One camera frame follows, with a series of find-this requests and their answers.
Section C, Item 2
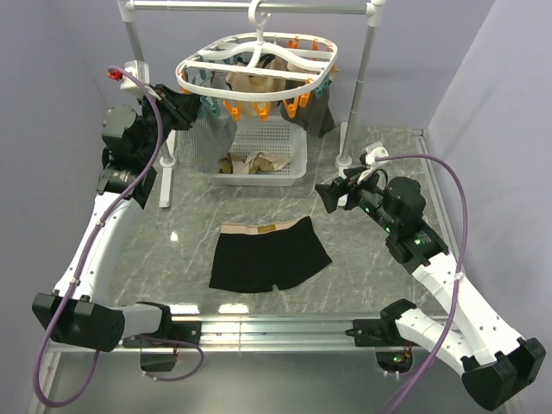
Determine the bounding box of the white plastic basket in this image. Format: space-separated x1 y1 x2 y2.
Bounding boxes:
207 116 307 187

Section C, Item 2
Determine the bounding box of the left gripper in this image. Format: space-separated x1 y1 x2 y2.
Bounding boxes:
137 84 206 163

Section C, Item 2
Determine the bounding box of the aluminium rail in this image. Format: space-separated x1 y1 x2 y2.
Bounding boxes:
47 312 504 353

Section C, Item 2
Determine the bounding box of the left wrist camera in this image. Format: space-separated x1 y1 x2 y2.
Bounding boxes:
107 60 152 98

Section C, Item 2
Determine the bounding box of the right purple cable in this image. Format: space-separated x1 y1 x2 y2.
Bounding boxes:
378 154 468 414

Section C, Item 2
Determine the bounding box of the beige underwear in basket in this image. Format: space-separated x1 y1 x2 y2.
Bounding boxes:
219 152 291 175

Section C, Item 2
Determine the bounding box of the striped grey hanging underwear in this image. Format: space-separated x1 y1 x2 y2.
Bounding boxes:
175 96 237 174

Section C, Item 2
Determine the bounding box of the white clothes rack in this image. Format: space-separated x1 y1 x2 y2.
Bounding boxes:
116 0 388 210

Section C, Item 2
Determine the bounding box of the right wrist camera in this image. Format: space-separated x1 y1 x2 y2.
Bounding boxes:
358 141 389 183

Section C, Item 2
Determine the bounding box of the white clip hanger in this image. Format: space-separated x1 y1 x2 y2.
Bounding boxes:
175 1 338 121

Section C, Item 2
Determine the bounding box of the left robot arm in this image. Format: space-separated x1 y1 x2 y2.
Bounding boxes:
32 85 200 352

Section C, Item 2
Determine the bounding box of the dark olive hanging underwear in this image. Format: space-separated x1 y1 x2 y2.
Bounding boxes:
279 87 336 139

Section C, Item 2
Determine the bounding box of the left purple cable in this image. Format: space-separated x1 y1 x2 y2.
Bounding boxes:
32 64 206 409

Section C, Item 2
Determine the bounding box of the black underwear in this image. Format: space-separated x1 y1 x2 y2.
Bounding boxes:
209 216 332 293

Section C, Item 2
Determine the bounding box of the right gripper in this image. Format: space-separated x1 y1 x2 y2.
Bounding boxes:
315 166 398 235

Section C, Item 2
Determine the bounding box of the beige hanging underwear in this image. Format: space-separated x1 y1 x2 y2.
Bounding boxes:
225 54 287 93

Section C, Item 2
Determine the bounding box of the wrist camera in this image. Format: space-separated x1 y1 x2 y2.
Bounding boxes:
107 60 152 98
358 141 389 183

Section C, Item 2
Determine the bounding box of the purple cable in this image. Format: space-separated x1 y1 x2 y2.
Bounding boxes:
32 64 206 409
378 154 468 414

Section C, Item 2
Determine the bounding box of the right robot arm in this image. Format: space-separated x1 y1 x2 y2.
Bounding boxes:
315 167 546 411

